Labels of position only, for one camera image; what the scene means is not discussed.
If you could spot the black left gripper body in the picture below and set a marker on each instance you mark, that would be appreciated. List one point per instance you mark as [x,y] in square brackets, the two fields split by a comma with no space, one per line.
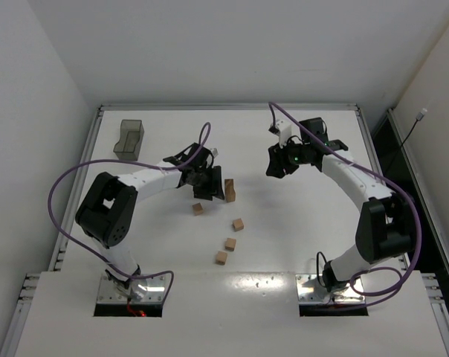
[206,182]

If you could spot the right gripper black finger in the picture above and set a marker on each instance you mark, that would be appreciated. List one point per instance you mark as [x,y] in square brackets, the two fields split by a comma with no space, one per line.
[275,168]
[290,168]

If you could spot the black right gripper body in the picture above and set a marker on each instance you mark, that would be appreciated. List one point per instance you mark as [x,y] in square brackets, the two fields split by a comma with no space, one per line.
[281,158]

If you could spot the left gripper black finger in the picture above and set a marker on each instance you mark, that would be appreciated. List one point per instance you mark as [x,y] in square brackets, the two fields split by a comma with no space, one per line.
[217,183]
[203,194]

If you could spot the striped wooden block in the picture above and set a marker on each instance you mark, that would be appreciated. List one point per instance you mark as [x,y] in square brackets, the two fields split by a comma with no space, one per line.
[229,191]

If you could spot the small wooden cube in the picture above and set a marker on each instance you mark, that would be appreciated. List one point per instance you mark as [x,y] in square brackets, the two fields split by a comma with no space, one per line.
[221,258]
[230,244]
[238,224]
[197,209]

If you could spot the translucent grey plastic bin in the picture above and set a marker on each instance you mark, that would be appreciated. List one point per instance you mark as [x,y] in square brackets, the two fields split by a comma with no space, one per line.
[130,140]

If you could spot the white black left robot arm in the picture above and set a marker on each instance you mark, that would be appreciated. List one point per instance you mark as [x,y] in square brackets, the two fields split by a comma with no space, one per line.
[106,212]

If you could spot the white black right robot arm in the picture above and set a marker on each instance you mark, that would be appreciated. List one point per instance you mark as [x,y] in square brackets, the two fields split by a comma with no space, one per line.
[386,225]

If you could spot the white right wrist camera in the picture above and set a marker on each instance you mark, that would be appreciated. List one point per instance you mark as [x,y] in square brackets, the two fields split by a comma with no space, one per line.
[282,129]

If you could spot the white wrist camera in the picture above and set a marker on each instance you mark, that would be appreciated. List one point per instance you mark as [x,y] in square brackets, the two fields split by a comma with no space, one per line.
[214,152]
[282,129]

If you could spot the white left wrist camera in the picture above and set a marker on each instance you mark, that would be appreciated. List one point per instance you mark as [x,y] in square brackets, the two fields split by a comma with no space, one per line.
[214,152]

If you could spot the aluminium table frame rail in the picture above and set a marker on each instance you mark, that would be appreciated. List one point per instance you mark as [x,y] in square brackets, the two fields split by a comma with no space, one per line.
[224,106]

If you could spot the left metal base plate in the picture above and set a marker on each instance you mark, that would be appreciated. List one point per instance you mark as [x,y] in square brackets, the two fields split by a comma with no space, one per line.
[147,291]

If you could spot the metal base plate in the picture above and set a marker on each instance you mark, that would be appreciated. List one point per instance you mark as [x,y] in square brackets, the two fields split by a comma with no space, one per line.
[311,293]
[147,291]

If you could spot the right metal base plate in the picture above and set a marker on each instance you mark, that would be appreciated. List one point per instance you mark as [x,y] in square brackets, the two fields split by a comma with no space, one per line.
[311,293]

